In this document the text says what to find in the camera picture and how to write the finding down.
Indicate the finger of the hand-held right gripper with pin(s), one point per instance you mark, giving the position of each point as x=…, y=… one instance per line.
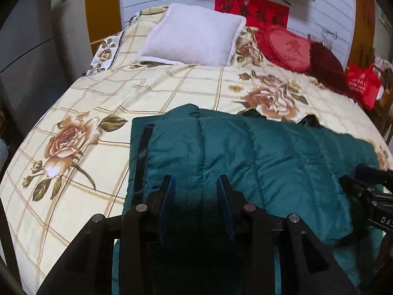
x=359, y=190
x=374, y=174

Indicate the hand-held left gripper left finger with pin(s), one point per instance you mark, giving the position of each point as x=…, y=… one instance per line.
x=167, y=209

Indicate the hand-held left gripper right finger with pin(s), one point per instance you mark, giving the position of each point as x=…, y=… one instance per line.
x=225, y=212

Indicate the green puffer jacket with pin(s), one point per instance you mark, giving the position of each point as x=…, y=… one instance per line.
x=261, y=159

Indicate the wooden chair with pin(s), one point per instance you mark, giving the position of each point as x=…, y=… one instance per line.
x=385, y=107

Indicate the red shopping bag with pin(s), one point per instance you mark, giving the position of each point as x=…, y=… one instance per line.
x=363, y=83

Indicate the dark red cushion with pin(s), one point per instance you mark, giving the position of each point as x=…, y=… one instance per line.
x=325, y=64

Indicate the bed with floral checked sheet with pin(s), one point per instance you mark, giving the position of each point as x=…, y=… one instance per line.
x=153, y=83

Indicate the red heart-shaped cushion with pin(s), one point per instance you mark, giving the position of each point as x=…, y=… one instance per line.
x=288, y=49

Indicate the wooden door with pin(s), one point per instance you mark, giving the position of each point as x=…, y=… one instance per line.
x=362, y=21
x=103, y=9

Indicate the white pillow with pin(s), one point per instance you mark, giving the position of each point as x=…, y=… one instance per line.
x=190, y=33

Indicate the grey wardrobe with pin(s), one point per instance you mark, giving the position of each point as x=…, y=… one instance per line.
x=27, y=37

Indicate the red wall banner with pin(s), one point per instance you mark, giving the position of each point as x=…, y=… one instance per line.
x=245, y=6

